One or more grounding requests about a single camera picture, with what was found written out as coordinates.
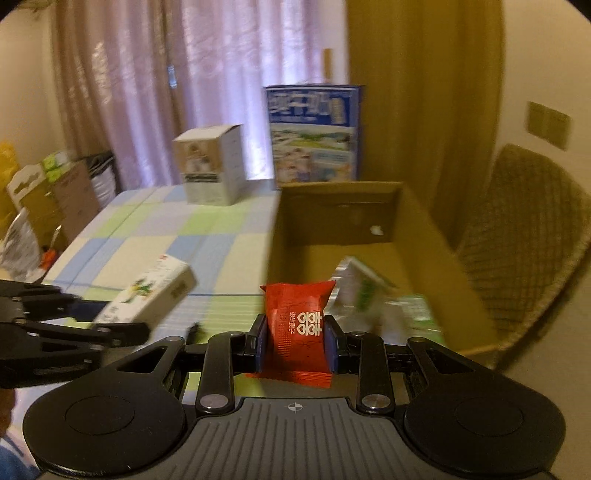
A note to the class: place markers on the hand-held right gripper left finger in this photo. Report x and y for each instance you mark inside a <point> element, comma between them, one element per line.
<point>260,344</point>

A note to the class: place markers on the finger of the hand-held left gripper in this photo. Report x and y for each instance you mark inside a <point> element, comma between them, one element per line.
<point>46,346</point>
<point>41,302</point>

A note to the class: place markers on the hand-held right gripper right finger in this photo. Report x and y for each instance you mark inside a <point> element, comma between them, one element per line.
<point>330,344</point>

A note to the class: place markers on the red snack packet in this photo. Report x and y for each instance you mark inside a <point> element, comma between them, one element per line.
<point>295,318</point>

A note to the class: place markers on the silver green leaf snack bag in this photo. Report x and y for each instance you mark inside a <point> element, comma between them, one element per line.
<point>369,286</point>

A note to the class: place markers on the white medicine carton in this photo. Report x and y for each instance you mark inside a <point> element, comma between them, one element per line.
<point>152,290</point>

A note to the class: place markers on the brown cardboard box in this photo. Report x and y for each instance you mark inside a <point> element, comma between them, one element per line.
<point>332,217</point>

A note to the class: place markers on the orange object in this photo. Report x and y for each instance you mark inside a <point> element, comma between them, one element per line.
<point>50,258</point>

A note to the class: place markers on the crumpled silver bag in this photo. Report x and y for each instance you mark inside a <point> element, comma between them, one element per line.
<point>21,244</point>

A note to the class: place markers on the brown storage carton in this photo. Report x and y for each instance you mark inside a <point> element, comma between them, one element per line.
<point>76,203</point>

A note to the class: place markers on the person's blue clothing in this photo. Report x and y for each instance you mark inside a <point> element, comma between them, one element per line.
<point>16,461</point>

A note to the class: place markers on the yellow bag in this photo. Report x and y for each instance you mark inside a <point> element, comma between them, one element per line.
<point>8,184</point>

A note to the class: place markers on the checked green blue tablecloth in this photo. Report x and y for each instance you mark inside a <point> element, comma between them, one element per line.
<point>138,221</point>

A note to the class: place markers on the striped white paper bag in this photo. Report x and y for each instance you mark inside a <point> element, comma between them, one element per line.
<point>102,180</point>

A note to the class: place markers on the white product box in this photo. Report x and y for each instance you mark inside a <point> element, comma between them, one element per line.
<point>207,175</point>

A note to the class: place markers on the blue illustrated box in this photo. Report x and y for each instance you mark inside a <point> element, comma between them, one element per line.
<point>314,138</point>

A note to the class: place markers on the quilted tan chair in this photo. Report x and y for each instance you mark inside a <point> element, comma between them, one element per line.
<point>531,221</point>

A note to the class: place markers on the tan curtain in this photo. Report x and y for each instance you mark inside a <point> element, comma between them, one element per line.
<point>415,92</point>

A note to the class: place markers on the pink sheer curtain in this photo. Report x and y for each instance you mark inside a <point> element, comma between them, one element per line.
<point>221,55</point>

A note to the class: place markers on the wall switch plate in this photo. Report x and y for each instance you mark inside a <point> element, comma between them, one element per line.
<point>549,124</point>

